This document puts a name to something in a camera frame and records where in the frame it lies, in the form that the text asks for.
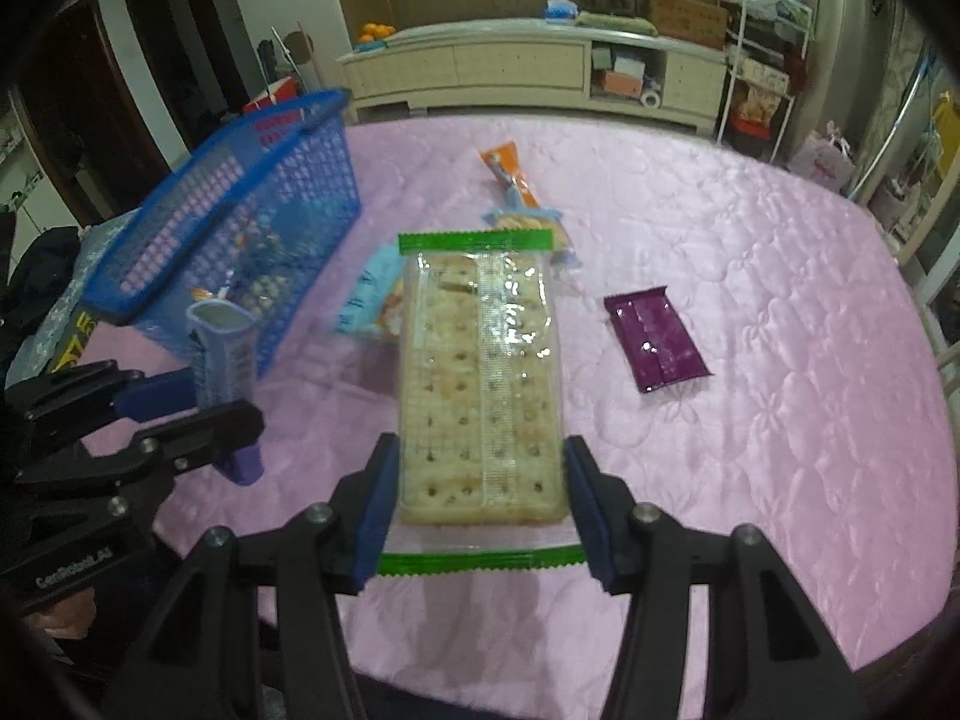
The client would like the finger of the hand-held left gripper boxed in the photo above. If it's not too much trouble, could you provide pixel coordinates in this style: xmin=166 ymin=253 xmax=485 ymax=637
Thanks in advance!
xmin=15 ymin=399 xmax=267 ymax=503
xmin=4 ymin=360 xmax=197 ymax=436

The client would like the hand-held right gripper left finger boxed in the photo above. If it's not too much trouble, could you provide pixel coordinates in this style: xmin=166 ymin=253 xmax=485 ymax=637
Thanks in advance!
xmin=112 ymin=431 xmax=402 ymax=720

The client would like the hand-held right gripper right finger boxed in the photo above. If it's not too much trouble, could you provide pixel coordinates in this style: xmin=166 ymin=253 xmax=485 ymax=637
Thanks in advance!
xmin=562 ymin=435 xmax=856 ymax=720

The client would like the clear bun snack packet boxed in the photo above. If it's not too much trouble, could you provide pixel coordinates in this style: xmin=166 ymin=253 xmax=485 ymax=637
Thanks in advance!
xmin=221 ymin=217 xmax=316 ymax=316

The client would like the green-edged cracker packet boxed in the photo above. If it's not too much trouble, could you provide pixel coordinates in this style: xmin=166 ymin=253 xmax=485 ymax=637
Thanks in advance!
xmin=375 ymin=229 xmax=590 ymax=578

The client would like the purple snack packet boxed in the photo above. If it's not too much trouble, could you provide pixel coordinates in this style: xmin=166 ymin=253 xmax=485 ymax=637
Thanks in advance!
xmin=604 ymin=285 xmax=712 ymax=395

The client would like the light blue snack packet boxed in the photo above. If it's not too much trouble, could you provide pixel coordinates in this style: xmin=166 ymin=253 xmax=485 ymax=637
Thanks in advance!
xmin=332 ymin=244 xmax=406 ymax=342

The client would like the blue plastic basket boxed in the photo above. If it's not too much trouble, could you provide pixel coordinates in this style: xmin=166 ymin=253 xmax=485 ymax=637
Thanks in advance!
xmin=79 ymin=88 xmax=361 ymax=380

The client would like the clear blue-ended cracker packet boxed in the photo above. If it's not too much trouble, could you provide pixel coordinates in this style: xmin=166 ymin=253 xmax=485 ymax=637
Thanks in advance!
xmin=484 ymin=206 xmax=582 ymax=271

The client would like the orange snack packet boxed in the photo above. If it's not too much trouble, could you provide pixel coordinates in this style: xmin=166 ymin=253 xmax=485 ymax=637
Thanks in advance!
xmin=480 ymin=142 xmax=545 ymax=209

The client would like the grey folded quilt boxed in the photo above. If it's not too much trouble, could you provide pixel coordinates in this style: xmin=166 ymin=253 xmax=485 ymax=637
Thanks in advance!
xmin=15 ymin=225 xmax=143 ymax=380

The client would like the pink quilted tablecloth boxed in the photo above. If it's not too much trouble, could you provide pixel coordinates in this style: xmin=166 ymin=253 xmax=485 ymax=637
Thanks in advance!
xmin=75 ymin=116 xmax=950 ymax=691

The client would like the black jacket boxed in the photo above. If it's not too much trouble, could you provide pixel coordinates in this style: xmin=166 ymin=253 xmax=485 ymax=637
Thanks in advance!
xmin=0 ymin=225 xmax=80 ymax=316

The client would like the dark wooden door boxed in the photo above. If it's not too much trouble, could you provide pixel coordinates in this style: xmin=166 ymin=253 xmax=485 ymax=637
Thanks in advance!
xmin=15 ymin=0 xmax=173 ymax=218

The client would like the red paper bag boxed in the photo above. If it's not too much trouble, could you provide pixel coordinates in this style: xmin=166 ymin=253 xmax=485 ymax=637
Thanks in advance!
xmin=244 ymin=79 xmax=297 ymax=117

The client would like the pink gift bag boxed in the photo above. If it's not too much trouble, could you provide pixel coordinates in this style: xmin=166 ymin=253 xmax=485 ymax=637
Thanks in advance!
xmin=791 ymin=120 xmax=856 ymax=196

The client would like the orange box in cabinet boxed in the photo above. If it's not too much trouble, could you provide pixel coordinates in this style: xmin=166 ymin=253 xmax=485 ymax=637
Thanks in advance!
xmin=600 ymin=60 xmax=646 ymax=98

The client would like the cream tv cabinet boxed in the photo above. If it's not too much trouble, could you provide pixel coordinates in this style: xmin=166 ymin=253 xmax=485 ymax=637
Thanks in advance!
xmin=335 ymin=15 xmax=732 ymax=140

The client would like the blue mop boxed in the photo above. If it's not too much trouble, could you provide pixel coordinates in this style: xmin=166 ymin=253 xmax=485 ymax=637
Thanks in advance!
xmin=847 ymin=52 xmax=938 ymax=203

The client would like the green folded cushion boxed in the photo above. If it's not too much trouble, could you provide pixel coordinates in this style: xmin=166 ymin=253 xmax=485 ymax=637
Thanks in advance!
xmin=576 ymin=9 xmax=657 ymax=37

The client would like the brown cardboard box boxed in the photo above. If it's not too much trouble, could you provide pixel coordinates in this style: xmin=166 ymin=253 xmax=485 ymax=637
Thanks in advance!
xmin=649 ymin=0 xmax=728 ymax=50

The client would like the white wire rack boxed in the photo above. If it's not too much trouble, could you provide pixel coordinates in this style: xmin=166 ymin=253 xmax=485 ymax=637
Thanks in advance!
xmin=716 ymin=0 xmax=815 ymax=162

